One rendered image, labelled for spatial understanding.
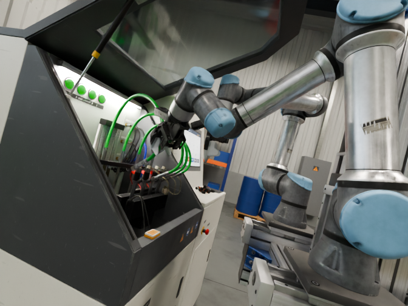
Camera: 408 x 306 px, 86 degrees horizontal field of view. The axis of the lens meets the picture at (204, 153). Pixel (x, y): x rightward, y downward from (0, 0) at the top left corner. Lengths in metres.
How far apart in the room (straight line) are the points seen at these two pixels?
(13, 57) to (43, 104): 0.23
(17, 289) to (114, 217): 0.40
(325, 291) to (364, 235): 0.16
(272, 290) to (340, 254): 0.17
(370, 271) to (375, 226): 0.19
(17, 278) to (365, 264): 0.94
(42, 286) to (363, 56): 0.99
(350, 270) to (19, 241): 0.91
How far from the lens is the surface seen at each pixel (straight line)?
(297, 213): 1.09
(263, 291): 0.60
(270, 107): 0.67
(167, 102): 1.41
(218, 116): 0.55
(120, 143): 1.33
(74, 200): 0.74
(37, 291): 0.89
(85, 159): 0.72
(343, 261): 0.63
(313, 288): 0.57
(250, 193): 5.53
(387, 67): 0.55
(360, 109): 0.52
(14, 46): 1.05
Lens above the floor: 1.24
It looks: 1 degrees up
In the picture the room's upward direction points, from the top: 15 degrees clockwise
